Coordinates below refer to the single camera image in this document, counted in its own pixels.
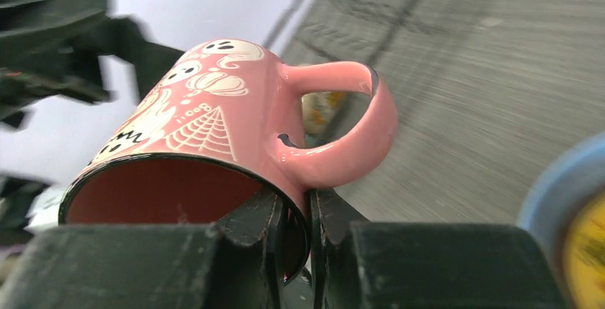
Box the blue beige mug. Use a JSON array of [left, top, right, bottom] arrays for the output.
[[301, 91, 347, 136]]

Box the pink ghost pattern mug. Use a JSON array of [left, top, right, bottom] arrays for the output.
[[58, 39, 398, 278]]

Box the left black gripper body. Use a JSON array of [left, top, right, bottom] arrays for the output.
[[1, 0, 112, 129]]

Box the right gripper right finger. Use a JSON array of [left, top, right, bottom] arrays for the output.
[[309, 189, 567, 309]]

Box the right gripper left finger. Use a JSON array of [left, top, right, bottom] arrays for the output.
[[1, 192, 284, 308]]

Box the light blue plate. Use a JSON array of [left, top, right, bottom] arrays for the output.
[[517, 132, 604, 268]]

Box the yellow patterned plate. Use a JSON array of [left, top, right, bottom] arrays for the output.
[[561, 193, 604, 309]]

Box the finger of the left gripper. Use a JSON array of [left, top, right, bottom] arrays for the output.
[[85, 16, 184, 100]]

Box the black wire dish rack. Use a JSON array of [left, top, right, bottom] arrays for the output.
[[264, 0, 477, 66]]

